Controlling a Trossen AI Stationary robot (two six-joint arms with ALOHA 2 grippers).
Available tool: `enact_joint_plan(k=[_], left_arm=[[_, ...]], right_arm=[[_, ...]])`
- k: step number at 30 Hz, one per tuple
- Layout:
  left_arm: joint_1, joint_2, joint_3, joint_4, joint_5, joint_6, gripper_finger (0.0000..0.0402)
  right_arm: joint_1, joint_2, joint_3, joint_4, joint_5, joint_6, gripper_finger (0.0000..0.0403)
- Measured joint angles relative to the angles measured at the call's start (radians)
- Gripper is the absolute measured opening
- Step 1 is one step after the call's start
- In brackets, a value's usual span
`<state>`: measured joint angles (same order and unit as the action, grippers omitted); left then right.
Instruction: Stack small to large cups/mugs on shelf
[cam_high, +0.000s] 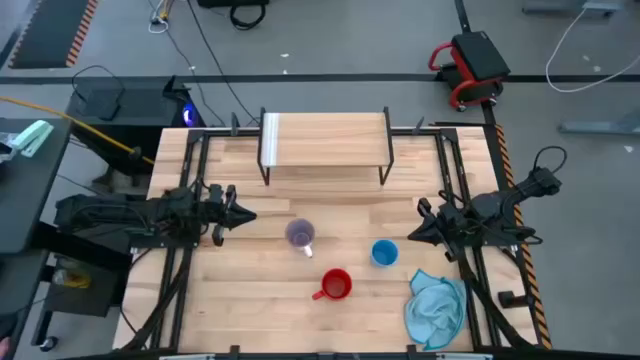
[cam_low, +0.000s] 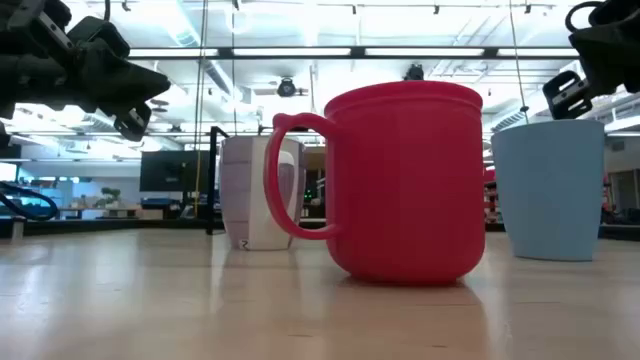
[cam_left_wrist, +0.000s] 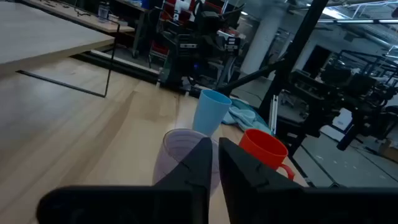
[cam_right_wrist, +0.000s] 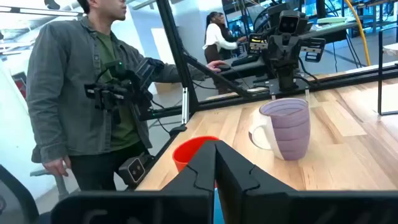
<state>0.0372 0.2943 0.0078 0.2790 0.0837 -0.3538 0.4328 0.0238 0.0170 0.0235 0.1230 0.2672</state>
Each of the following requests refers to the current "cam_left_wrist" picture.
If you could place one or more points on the clear plastic cup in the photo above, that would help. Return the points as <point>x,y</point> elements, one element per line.
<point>103,12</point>

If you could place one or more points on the red plastic mug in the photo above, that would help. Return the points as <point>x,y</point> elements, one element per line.
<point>264,149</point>

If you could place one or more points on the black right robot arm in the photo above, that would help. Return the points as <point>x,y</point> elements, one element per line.
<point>202,49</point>

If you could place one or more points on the blue plastic cup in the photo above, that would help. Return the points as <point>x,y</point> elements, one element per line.
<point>208,115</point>

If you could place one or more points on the wooden background table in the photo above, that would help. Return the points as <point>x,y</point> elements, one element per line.
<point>90,21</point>

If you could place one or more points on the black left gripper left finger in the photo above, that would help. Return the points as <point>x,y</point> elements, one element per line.
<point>186,199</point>

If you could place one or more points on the light blue cloth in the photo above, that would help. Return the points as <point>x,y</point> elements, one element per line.
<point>245,117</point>

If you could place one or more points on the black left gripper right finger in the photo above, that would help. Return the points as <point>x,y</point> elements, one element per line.
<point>248,193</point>

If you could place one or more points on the purple translucent plastic cup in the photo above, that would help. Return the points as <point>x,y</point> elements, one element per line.
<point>174,149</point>

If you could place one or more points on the black background robot workstation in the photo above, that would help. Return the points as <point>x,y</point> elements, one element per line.
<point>335,81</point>

